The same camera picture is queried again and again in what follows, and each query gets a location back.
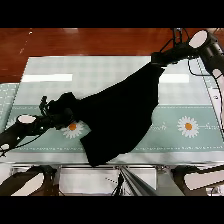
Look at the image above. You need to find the black garment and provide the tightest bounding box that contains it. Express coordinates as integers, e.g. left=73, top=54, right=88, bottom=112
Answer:
left=48, top=61, right=166, bottom=168

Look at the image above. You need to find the black cable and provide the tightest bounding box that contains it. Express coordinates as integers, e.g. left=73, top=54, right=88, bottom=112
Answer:
left=0, top=133, right=50, bottom=158
left=186, top=58, right=215, bottom=78
left=110, top=172, right=126, bottom=197

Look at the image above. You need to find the silver frame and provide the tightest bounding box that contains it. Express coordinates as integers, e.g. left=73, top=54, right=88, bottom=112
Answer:
left=0, top=161, right=224, bottom=197

